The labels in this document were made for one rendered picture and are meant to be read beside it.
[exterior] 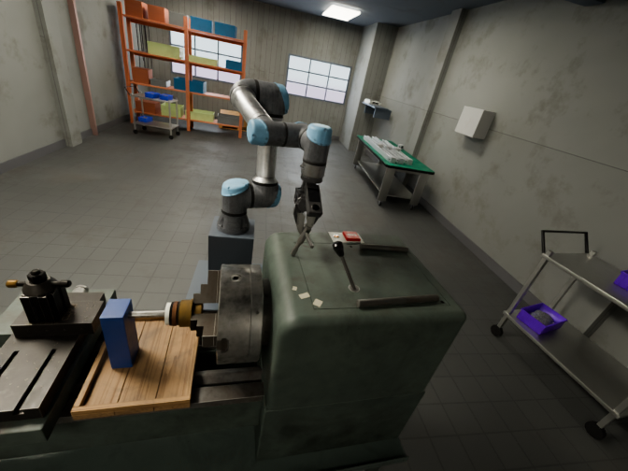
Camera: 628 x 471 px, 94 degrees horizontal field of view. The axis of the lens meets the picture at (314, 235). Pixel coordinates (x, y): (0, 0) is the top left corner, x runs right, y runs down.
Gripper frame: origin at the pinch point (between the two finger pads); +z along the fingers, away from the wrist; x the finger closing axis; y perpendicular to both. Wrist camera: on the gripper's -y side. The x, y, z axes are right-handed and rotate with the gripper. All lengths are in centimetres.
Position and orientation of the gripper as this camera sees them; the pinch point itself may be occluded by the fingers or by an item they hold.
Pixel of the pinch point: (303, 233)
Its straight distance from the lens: 101.3
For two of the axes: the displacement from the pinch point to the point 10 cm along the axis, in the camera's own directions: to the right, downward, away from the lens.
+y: -2.2, -5.2, 8.3
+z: -1.8, 8.6, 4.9
